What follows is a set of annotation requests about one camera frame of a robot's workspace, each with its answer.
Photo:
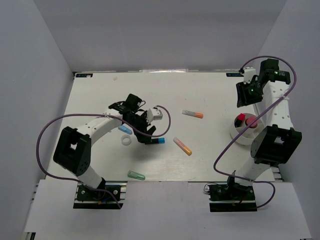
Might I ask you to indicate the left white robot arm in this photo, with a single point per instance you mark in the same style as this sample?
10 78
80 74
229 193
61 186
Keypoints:
73 150

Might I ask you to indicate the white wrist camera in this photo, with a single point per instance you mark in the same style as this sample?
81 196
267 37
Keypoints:
248 73
153 114

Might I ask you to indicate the orange clear marker upper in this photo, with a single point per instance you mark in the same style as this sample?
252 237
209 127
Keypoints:
192 114

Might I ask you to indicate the green translucent cap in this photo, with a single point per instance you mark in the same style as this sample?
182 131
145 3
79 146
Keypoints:
135 175

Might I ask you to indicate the left corner label sticker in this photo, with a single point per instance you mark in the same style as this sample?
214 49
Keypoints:
83 75

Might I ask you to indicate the orange clear marker lower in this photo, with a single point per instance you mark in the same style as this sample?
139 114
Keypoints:
182 146

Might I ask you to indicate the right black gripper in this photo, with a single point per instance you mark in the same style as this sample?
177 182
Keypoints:
243 99

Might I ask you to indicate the blue black highlighter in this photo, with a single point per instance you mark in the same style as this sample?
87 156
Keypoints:
160 140

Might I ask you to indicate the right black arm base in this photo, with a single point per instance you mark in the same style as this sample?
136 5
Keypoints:
227 197

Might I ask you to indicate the pink black highlighter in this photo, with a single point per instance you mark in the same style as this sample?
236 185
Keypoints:
239 120

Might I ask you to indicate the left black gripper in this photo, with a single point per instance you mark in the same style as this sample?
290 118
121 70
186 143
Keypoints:
144 128

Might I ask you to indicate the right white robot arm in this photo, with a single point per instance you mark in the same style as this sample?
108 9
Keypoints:
274 145

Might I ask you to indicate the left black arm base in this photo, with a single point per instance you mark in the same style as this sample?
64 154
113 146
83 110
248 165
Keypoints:
88 199

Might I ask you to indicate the orange clear marker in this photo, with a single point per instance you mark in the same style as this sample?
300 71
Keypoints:
182 146
192 114

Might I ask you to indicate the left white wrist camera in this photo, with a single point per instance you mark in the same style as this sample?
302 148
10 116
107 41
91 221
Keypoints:
153 114

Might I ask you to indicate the corner label sticker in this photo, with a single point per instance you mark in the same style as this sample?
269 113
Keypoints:
83 75
233 74

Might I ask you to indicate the white round divided container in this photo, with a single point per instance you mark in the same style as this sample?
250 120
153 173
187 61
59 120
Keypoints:
249 135

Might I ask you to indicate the right corner label sticker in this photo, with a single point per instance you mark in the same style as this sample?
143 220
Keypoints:
233 74

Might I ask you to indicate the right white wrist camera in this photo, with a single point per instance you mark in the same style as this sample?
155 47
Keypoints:
248 73

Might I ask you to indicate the pink capped clear tube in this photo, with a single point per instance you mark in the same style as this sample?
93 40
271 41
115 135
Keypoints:
250 121

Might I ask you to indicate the blue translucent cap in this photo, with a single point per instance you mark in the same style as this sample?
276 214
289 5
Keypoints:
125 129

